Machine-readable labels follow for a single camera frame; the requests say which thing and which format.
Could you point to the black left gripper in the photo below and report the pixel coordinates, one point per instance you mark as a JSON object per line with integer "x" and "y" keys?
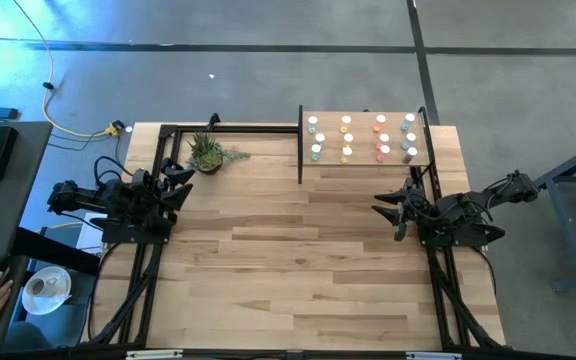
{"x": 155, "y": 192}

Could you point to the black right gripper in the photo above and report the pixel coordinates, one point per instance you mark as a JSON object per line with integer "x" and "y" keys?
{"x": 408, "y": 210}

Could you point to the pink pill bottle white cap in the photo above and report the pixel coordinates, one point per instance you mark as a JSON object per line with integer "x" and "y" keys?
{"x": 379, "y": 122}
{"x": 384, "y": 138}
{"x": 383, "y": 152}

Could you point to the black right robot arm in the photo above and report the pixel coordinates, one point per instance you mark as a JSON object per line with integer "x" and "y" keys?
{"x": 473, "y": 205}

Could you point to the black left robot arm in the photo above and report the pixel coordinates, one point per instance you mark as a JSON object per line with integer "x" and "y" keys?
{"x": 93, "y": 197}

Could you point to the potted succulent plant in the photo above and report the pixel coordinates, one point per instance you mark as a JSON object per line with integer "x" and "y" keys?
{"x": 208, "y": 159}

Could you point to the black table clamp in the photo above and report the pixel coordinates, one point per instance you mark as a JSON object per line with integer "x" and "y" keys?
{"x": 213, "y": 120}

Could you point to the yellow plug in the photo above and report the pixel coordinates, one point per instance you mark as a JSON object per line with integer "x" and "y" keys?
{"x": 114, "y": 129}

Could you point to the white box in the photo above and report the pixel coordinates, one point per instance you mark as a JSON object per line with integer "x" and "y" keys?
{"x": 84, "y": 235}

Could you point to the black desk foot bar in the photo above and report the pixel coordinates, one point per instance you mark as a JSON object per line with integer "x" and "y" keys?
{"x": 58, "y": 252}

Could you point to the black desk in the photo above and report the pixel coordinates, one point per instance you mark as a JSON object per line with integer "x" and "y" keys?
{"x": 18, "y": 200}

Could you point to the white cup on stool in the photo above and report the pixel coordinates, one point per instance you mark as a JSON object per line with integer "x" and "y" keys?
{"x": 46, "y": 290}

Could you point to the wooden shelf black frame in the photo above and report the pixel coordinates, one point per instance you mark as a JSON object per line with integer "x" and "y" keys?
{"x": 363, "y": 165}

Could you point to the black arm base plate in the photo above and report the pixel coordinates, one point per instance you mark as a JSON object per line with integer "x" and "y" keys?
{"x": 118, "y": 235}
{"x": 488, "y": 233}

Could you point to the black aluminium table frame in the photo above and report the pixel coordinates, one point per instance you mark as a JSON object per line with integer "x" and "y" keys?
{"x": 238, "y": 129}

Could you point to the silver aluminium bracket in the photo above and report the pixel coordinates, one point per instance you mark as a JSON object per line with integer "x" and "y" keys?
{"x": 433, "y": 355}
{"x": 154, "y": 354}

